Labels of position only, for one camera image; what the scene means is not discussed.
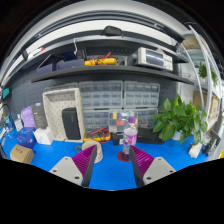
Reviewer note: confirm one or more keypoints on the yellow tool on shelf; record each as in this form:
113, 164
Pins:
101, 60

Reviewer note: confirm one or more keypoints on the green potted plant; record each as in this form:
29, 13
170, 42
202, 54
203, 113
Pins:
178, 117

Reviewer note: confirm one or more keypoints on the small white box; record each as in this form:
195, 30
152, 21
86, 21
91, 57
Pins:
44, 136

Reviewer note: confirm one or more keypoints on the dark blue storage bin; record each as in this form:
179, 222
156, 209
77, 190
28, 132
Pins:
70, 60

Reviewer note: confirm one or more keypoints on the beige ceramic mug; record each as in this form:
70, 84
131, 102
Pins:
88, 144

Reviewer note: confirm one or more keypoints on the black rectangular speaker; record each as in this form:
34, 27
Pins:
70, 122

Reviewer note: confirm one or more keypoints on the clear water bottle pink label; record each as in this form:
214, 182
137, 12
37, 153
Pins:
130, 133

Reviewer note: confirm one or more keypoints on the white pegboard tray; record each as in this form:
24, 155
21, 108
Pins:
57, 100

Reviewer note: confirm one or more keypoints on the black box white label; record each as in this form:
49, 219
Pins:
117, 138

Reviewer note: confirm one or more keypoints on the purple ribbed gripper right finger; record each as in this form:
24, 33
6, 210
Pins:
146, 168

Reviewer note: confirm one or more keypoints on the dark grey product box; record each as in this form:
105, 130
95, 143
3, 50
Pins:
39, 115

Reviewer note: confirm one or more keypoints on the white oscilloscope on shelf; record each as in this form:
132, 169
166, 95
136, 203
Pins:
154, 58

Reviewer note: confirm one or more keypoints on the white power adapter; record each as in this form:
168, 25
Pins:
195, 150

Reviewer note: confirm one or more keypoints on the black wall shelf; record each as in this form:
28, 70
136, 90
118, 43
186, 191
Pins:
110, 72

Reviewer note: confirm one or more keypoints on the grey drawer organiser cabinets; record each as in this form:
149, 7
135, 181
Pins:
100, 98

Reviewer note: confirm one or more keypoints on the white metal shelving rack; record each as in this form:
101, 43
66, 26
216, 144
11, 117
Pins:
210, 91

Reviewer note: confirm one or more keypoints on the yellow multimeter with leads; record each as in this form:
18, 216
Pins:
100, 135

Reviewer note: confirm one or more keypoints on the clear box of coloured parts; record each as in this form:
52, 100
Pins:
117, 121

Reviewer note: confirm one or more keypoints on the red round coaster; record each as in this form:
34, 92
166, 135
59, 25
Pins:
123, 157

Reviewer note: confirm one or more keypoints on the purple plastic bag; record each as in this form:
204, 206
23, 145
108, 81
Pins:
27, 117

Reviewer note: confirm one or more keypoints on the brown cardboard box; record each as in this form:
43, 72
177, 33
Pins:
22, 154

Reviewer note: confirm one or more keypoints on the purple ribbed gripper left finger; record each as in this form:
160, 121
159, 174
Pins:
77, 169

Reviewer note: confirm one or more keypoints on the black flat case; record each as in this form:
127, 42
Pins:
147, 136

